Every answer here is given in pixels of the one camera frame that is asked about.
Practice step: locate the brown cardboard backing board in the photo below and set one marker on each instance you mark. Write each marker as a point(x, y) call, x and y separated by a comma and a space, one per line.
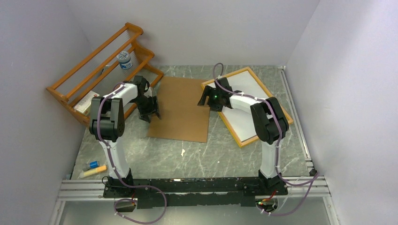
point(181, 117)

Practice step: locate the orange wooden shelf rack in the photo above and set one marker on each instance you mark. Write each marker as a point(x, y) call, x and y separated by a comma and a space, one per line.
point(140, 55)

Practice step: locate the yellow wooden picture frame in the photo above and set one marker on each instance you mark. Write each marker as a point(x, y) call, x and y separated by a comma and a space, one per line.
point(246, 106)

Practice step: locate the white red cardboard box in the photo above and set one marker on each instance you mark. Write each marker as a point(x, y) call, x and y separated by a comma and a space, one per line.
point(84, 105)

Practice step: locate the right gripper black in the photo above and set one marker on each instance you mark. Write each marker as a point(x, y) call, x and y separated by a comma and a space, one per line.
point(209, 92)

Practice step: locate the building and sky photo print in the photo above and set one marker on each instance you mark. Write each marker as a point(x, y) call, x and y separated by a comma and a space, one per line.
point(240, 123)

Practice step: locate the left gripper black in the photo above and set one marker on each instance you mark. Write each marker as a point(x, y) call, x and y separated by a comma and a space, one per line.
point(145, 114)

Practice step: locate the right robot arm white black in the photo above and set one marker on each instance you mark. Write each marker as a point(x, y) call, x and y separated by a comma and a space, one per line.
point(269, 121)

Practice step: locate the yellow glue stick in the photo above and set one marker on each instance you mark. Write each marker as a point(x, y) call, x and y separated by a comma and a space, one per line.
point(93, 171)

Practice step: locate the blue capped small tube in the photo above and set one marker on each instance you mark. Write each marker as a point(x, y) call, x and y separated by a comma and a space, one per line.
point(90, 165)

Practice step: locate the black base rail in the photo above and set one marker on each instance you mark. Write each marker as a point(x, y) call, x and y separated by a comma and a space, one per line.
point(149, 193)

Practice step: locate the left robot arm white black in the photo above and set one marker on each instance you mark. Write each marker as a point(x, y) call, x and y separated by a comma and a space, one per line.
point(107, 122)

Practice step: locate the white blue lidded jar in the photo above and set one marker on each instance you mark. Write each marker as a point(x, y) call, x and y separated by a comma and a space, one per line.
point(124, 60)

